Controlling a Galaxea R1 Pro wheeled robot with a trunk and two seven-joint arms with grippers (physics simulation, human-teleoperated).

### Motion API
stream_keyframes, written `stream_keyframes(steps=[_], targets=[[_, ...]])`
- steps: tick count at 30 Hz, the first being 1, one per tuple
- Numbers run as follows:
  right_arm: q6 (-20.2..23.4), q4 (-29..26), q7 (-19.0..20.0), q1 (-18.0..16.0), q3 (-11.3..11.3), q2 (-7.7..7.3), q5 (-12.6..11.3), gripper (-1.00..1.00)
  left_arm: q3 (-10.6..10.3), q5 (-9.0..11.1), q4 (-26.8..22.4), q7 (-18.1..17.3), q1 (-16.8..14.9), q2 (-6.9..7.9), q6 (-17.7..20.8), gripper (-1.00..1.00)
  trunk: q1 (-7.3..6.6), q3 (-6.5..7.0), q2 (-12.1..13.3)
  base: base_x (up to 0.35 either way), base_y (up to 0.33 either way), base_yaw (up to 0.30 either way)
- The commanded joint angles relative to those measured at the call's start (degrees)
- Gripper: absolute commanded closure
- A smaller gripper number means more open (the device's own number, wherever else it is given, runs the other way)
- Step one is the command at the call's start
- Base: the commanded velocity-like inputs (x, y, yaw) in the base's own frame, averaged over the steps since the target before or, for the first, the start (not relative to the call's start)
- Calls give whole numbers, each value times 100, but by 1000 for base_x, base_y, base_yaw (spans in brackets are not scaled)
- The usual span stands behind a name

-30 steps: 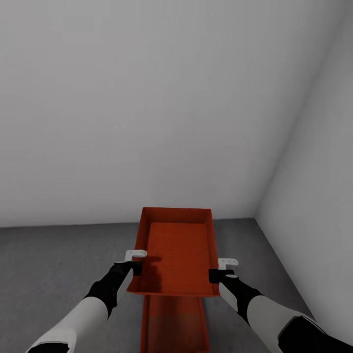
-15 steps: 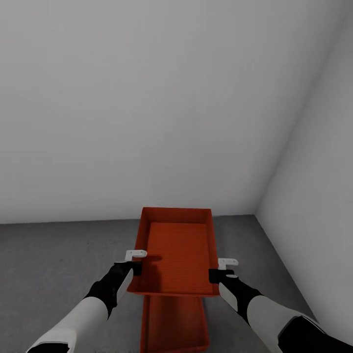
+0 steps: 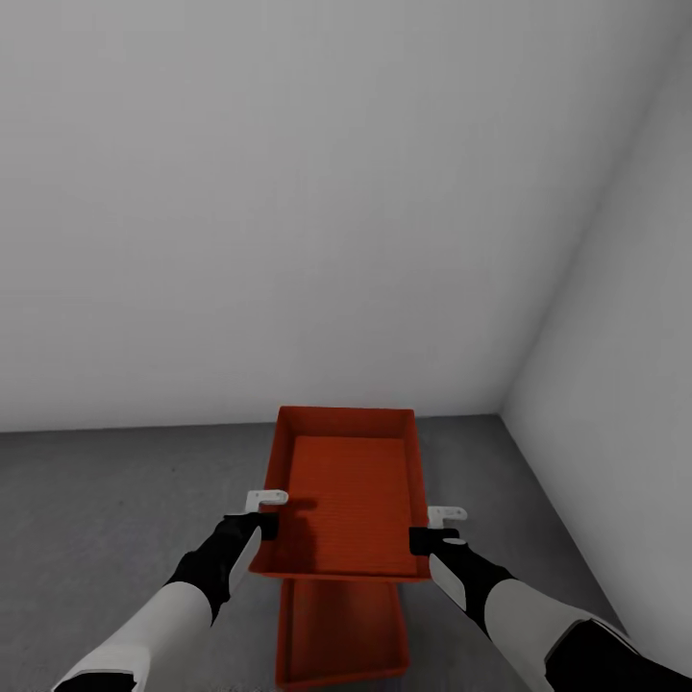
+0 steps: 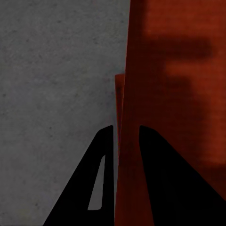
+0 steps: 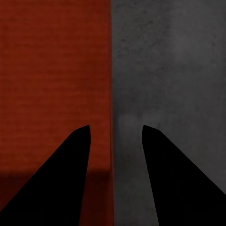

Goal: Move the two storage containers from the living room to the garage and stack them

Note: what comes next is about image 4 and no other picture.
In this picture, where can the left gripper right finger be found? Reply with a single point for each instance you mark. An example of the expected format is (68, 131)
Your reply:
(178, 194)

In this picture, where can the storage box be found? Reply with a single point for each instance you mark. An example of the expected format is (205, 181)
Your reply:
(119, 85)
(175, 83)

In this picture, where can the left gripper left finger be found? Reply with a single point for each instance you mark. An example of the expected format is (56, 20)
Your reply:
(71, 208)

